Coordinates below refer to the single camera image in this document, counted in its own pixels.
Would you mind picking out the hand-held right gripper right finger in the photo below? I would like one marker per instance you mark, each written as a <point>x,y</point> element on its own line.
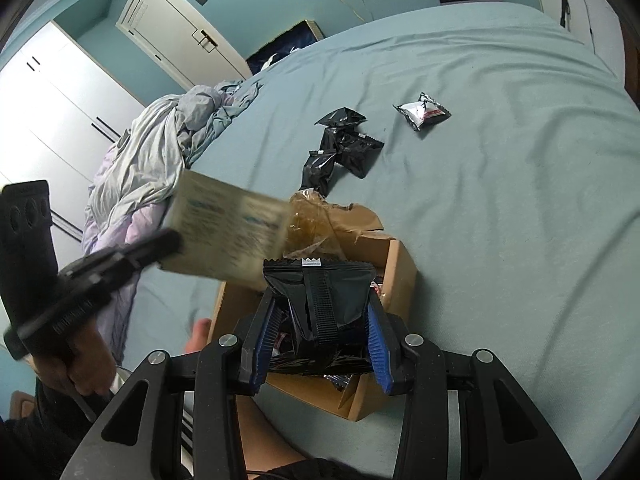
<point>382,360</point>

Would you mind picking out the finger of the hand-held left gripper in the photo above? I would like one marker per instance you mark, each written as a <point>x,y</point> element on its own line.
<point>125,257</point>

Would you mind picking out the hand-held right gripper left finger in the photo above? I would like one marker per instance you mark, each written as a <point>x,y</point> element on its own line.
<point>260,340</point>

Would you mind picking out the pile of snack packets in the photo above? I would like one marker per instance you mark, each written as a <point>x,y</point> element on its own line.
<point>300,362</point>

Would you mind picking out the black foil snack packet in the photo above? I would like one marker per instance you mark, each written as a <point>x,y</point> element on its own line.
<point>360,155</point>
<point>340,290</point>
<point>317,172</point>
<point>340,117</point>

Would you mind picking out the brown cardboard box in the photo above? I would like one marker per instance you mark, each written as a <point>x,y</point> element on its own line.
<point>400,270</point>

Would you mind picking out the beige printed sachet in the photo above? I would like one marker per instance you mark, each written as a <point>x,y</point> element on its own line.
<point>225,230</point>

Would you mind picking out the person's left hand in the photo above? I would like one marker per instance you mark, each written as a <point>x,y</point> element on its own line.
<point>85,365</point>

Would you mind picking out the pale pink blanket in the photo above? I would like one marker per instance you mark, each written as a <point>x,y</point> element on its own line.
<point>107,230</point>

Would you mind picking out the person's bare foot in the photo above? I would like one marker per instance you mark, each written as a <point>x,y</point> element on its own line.
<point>200,335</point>

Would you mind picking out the crumpled grey duvet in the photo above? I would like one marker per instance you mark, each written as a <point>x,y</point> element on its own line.
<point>145,160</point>

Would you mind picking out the crumpled clear plastic wrap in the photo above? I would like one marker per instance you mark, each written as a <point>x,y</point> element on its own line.
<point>310,225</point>

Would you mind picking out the white wardrobe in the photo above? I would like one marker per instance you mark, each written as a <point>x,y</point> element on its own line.
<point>50,110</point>

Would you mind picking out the bed with teal sheet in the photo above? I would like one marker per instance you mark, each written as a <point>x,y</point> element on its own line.
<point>500,210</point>

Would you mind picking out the white door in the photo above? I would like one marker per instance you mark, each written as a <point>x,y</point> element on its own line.
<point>165,20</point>

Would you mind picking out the white printed snack packet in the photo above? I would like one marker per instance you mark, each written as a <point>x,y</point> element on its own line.
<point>420,112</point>

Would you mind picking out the white cabinet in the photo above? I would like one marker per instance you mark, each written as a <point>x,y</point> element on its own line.
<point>590,0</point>

